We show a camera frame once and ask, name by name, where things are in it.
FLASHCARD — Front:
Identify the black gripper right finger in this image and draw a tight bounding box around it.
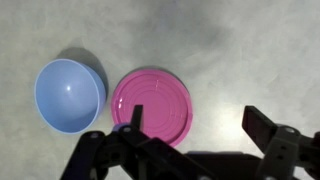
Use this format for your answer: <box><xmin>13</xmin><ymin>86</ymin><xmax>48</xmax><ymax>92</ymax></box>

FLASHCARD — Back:
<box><xmin>242</xmin><ymin>105</ymin><xmax>320</xmax><ymax>180</ymax></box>

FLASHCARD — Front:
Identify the blue plastic bowl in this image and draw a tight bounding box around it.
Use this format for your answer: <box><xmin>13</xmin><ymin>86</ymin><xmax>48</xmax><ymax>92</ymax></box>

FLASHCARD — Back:
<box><xmin>34</xmin><ymin>58</ymin><xmax>108</xmax><ymax>135</ymax></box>

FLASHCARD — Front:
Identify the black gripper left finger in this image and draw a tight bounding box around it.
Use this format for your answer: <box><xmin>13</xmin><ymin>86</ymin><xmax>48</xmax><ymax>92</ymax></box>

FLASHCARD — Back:
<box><xmin>61</xmin><ymin>104</ymin><xmax>214</xmax><ymax>180</ymax></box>

